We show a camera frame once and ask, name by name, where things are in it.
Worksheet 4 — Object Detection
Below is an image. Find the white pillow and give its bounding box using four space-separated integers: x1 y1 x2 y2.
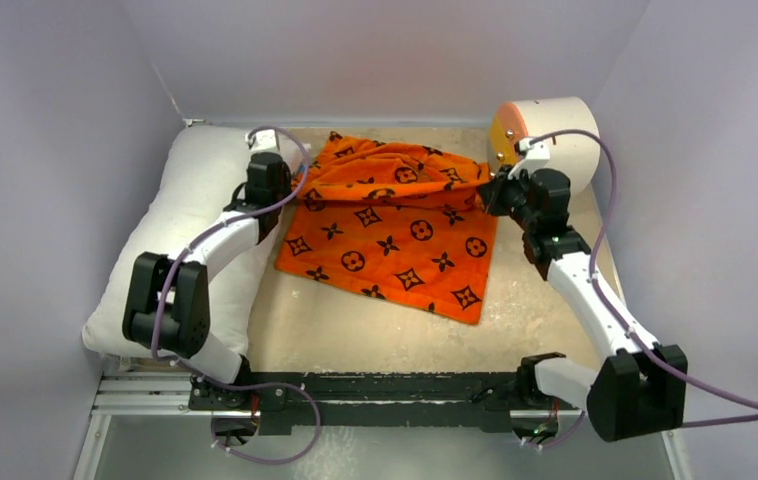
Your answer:
81 126 277 358

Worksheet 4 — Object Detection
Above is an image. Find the orange patterned pillowcase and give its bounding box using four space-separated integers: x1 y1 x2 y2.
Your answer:
275 131 497 325

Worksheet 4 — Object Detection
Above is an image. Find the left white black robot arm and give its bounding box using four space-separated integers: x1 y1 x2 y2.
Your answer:
122 151 294 409

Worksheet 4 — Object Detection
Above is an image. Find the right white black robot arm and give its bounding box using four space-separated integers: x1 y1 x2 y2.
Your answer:
478 166 688 442

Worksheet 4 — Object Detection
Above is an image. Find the white cylinder with orange face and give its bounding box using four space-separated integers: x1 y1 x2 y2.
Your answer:
486 97 601 194

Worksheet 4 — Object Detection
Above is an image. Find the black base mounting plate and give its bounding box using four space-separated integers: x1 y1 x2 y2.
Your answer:
188 372 577 436

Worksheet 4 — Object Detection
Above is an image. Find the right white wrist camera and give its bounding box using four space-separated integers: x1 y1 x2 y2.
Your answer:
508 137 551 180

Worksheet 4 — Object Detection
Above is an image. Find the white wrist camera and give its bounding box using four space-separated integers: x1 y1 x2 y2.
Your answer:
245 129 280 155
508 137 551 180

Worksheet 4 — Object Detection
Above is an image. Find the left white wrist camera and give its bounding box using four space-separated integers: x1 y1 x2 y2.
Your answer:
245 129 280 155

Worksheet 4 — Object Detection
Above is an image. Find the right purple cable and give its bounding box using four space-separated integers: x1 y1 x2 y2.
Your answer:
523 128 758 452

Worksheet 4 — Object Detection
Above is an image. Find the purple cable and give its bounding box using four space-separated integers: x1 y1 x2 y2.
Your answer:
523 128 758 452
149 125 322 466

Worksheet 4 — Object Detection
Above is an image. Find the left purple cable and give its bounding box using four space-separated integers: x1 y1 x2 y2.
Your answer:
149 125 322 466

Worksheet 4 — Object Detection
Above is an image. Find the aluminium rail frame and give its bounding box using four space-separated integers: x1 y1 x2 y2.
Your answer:
74 119 693 480

